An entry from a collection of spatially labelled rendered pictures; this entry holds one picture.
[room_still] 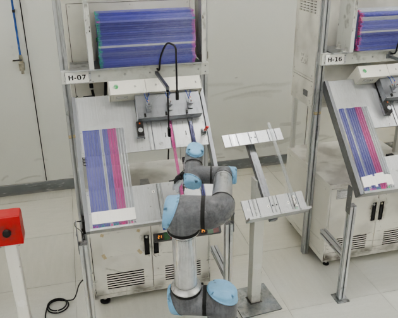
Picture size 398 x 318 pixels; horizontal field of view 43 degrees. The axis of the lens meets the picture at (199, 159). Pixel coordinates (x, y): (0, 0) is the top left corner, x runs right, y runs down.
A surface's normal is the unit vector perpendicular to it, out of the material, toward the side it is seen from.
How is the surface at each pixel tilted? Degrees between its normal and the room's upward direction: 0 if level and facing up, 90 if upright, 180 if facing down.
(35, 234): 0
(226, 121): 90
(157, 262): 90
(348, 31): 90
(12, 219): 90
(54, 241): 0
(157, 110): 48
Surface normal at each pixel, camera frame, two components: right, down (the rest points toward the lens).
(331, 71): 0.25, 0.39
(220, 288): 0.12, -0.91
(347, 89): 0.16, -0.38
